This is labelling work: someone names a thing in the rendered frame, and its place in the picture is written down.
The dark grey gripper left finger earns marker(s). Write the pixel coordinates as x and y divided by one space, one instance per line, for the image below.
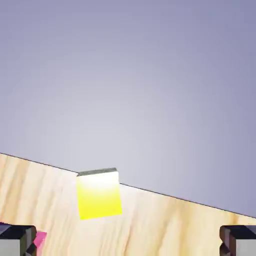
18 240

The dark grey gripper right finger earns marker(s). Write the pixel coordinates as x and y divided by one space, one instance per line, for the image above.
240 240

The small pink cube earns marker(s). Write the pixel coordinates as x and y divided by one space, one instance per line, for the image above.
40 240

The small yellow cube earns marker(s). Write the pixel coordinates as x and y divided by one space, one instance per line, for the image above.
99 196

